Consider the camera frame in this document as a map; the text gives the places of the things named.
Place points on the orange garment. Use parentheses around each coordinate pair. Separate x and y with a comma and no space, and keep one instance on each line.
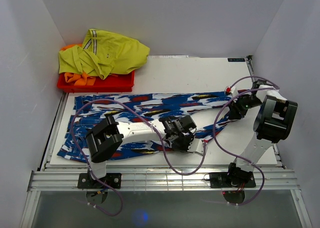
(77,78)

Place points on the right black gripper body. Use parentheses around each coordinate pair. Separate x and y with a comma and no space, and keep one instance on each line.
(242,105)

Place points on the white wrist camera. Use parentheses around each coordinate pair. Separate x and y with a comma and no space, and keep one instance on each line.
(196,146)
(231,91)

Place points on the blue white red patterned trousers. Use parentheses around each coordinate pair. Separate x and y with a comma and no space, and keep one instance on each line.
(132,108)

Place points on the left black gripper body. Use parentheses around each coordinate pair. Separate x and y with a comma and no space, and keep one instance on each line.
(182,143)

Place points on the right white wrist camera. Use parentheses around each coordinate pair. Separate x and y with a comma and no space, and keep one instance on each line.
(231,91)

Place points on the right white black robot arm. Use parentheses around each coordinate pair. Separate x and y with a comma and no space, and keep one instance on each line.
(272,124)

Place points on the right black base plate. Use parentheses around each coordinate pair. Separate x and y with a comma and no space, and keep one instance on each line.
(222,180)

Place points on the red plastic tray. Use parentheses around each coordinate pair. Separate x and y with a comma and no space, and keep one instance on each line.
(113,83)

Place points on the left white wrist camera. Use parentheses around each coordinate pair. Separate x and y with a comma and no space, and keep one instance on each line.
(196,146)

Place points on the yellow-green trousers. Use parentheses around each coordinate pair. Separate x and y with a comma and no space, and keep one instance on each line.
(103,53)

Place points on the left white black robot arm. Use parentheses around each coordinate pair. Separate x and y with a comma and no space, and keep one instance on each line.
(104,139)

